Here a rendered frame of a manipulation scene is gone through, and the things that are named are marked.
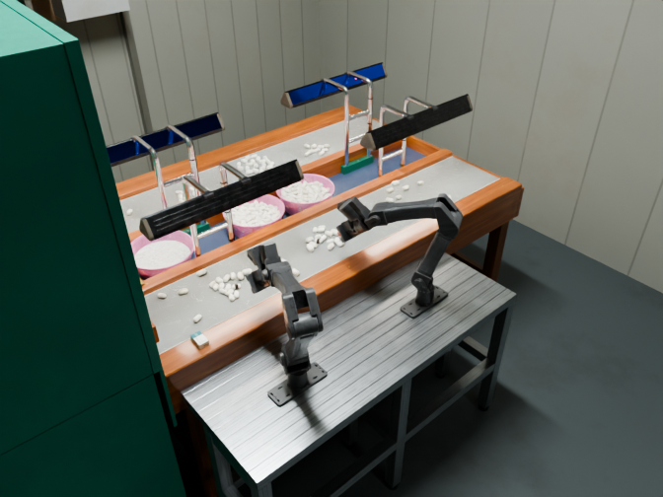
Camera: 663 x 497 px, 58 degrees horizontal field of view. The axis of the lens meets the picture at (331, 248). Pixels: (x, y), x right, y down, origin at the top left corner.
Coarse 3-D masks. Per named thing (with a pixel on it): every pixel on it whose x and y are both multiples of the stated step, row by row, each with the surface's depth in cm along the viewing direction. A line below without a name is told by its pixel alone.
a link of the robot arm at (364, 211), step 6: (354, 198) 206; (342, 204) 210; (348, 204) 206; (354, 204) 205; (360, 204) 207; (342, 210) 207; (348, 210) 206; (354, 210) 206; (360, 210) 205; (366, 210) 208; (348, 216) 207; (354, 216) 207; (366, 216) 206; (372, 216) 202; (366, 222) 204; (372, 222) 203; (378, 222) 202
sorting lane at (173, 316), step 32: (448, 160) 297; (384, 192) 272; (416, 192) 272; (448, 192) 271; (320, 224) 251; (288, 256) 233; (320, 256) 233; (192, 288) 218; (224, 288) 218; (160, 320) 204; (192, 320) 204; (224, 320) 204; (160, 352) 192
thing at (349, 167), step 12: (348, 72) 291; (336, 84) 278; (372, 84) 283; (348, 96) 276; (372, 96) 286; (348, 108) 280; (372, 108) 292; (348, 120) 283; (348, 132) 287; (348, 144) 291; (348, 156) 295; (372, 156) 306; (348, 168) 298
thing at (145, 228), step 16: (256, 176) 210; (272, 176) 214; (288, 176) 217; (208, 192) 201; (224, 192) 203; (240, 192) 206; (256, 192) 210; (176, 208) 194; (192, 208) 197; (208, 208) 200; (224, 208) 203; (144, 224) 188; (160, 224) 191; (176, 224) 194; (192, 224) 198
